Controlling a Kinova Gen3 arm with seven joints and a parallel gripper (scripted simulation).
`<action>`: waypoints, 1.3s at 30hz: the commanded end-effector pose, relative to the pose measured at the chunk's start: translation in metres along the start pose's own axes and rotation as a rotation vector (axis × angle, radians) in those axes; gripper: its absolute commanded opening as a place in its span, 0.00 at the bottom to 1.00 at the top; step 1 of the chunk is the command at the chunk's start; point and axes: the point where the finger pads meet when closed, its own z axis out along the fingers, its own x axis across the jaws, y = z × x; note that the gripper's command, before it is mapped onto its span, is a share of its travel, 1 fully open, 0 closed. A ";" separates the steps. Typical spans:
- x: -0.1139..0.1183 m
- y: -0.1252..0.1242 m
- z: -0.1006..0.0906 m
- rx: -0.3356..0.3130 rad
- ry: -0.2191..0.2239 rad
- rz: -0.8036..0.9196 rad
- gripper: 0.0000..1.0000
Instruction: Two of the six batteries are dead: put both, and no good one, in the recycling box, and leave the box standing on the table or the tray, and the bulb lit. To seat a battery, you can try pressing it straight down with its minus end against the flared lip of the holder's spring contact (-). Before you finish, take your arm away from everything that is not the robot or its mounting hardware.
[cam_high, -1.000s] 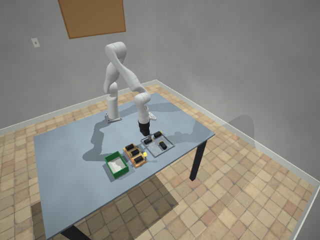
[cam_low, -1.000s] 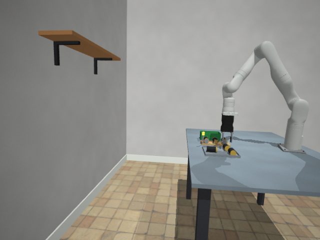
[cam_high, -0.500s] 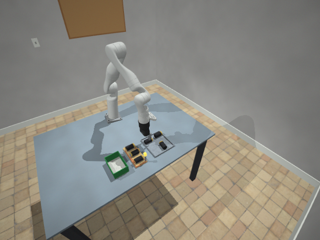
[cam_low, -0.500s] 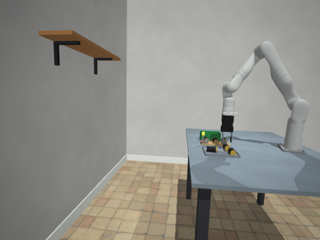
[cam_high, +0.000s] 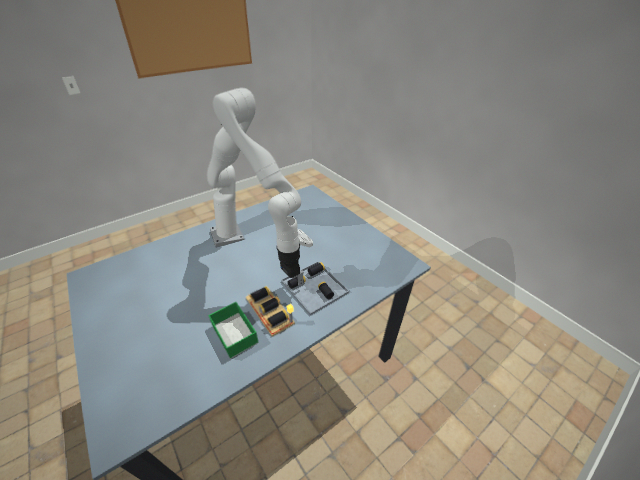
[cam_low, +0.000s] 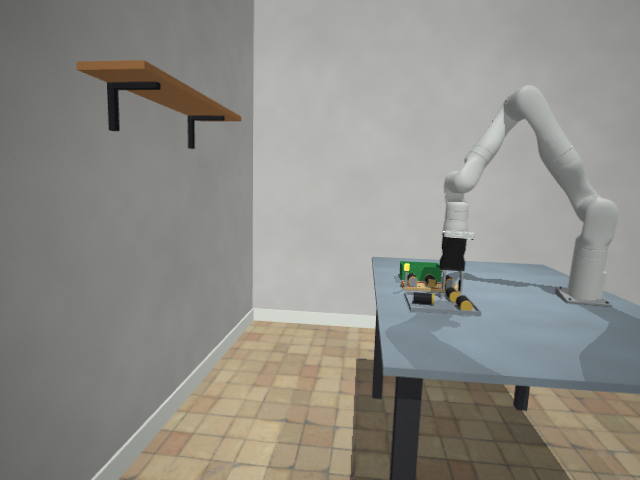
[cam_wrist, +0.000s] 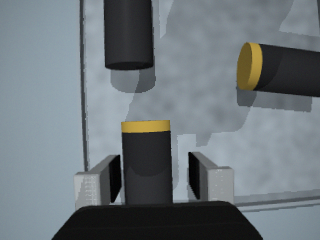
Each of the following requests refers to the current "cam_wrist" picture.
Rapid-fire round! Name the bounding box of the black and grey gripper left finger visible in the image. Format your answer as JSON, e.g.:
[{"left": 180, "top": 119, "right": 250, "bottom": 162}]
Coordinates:
[{"left": 73, "top": 154, "right": 122, "bottom": 211}]

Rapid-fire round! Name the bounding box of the grey shallow tray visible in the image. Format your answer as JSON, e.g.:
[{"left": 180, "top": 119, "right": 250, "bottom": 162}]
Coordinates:
[{"left": 76, "top": 0, "right": 320, "bottom": 211}]

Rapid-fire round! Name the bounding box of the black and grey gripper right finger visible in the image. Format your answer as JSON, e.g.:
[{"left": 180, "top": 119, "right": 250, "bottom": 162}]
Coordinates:
[{"left": 188, "top": 151, "right": 234, "bottom": 205}]

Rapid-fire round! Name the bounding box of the black battery with gold top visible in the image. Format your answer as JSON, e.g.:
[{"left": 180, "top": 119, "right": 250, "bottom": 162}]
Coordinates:
[
  {"left": 121, "top": 120, "right": 173, "bottom": 204},
  {"left": 237, "top": 42, "right": 320, "bottom": 98},
  {"left": 104, "top": 0, "right": 154, "bottom": 71}
]

